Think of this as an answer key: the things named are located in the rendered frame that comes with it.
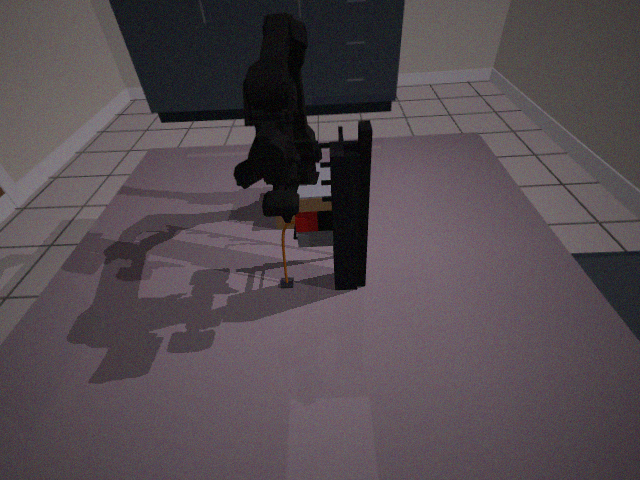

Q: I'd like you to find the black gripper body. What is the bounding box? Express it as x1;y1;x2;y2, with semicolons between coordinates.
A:
262;145;301;217

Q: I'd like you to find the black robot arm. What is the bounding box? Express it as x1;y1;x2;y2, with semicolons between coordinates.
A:
234;13;322;189

